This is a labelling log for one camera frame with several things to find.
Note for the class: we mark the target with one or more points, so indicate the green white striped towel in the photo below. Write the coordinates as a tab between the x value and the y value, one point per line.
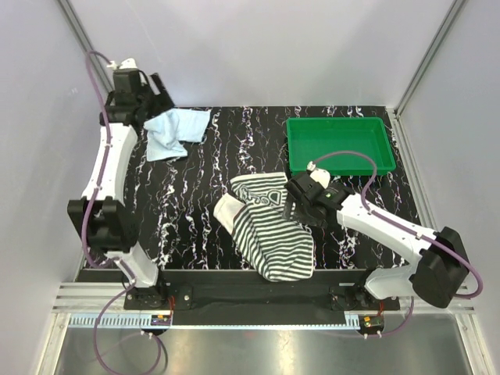
279	250

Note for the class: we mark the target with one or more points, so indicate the green plastic tray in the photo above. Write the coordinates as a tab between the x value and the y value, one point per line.
312	137

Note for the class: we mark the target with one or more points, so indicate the cable junction box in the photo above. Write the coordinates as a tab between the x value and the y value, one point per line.
161	319
376	322

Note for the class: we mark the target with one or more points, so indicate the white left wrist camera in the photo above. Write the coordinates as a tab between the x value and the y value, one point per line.
125	64

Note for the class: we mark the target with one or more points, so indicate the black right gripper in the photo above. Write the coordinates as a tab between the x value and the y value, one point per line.
299	216

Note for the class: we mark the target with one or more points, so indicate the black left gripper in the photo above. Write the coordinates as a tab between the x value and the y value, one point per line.
163	101

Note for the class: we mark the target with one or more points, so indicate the light blue towel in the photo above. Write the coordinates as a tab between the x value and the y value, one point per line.
167	132

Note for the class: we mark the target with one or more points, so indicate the left cable junction box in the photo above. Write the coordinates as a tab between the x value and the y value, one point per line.
161	319

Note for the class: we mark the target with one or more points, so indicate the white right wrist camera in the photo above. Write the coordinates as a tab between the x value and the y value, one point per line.
318	175

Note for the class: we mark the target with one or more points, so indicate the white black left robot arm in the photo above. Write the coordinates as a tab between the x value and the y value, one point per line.
100	216

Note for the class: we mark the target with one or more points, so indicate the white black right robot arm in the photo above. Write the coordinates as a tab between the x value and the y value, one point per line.
436	260

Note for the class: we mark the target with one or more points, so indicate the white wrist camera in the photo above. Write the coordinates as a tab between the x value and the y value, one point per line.
125	64
318	175

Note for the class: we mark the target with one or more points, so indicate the right cable junction box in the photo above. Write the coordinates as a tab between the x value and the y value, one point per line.
376	322

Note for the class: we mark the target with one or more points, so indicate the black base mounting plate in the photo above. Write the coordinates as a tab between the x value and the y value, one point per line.
258	315

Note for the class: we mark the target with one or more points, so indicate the aluminium frame rail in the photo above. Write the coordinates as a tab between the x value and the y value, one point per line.
89	297

